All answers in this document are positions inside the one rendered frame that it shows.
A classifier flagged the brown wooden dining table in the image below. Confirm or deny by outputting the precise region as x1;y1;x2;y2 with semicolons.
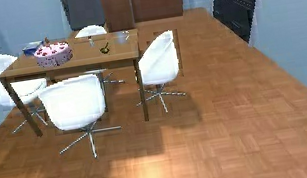
0;27;152;143

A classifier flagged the dark grey fridge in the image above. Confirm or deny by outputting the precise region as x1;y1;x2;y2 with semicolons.
58;0;108;34

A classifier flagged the small clear glass shaker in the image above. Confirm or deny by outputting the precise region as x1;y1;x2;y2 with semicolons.
87;34;96;48

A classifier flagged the pink cake with red dots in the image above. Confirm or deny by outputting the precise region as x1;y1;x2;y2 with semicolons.
31;33;75;70

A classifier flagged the small dark green object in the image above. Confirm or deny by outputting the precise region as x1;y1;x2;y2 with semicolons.
98;41;112;55

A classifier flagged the blue box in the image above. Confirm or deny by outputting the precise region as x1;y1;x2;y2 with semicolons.
21;40;46;58

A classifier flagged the clear glass bowl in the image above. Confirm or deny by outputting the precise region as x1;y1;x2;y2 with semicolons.
113;29;132;46

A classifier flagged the brown wooden kitchen cabinet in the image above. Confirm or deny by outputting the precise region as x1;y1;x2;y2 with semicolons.
99;0;190;35

